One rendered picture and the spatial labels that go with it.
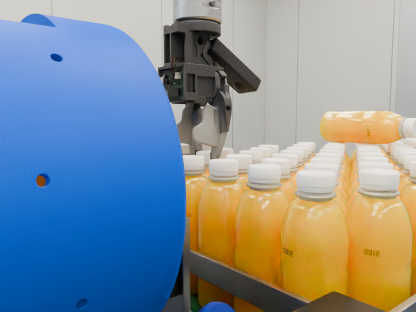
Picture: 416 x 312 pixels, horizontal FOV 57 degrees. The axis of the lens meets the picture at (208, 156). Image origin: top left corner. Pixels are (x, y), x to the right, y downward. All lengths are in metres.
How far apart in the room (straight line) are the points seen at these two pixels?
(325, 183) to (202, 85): 0.26
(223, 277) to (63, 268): 0.27
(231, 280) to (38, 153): 0.30
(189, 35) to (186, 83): 0.07
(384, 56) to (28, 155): 4.66
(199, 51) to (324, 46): 4.52
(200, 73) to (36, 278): 0.41
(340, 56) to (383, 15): 0.60
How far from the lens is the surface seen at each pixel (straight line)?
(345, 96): 4.90
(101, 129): 0.24
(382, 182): 0.43
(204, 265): 0.50
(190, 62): 0.58
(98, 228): 0.24
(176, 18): 0.61
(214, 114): 0.59
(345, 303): 0.35
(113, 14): 3.82
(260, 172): 0.44
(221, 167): 0.49
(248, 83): 0.64
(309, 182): 0.39
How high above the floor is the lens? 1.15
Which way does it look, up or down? 6 degrees down
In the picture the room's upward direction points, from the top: straight up
